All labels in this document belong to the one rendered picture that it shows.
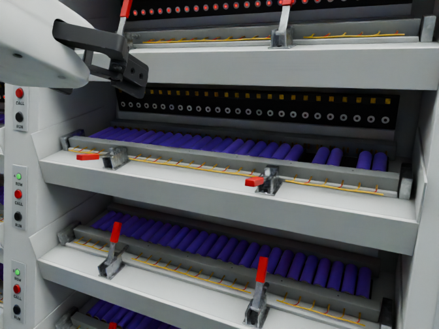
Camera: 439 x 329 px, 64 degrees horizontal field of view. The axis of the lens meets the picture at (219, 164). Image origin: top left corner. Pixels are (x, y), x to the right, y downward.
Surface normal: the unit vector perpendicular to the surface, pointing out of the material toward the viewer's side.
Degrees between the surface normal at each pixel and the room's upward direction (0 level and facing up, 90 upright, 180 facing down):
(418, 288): 90
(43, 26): 89
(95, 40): 80
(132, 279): 19
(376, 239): 109
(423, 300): 90
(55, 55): 99
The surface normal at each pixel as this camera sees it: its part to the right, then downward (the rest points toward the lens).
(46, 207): 0.90, 0.12
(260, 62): -0.43, 0.40
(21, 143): -0.42, 0.07
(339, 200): -0.07, -0.91
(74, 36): 0.12, -0.06
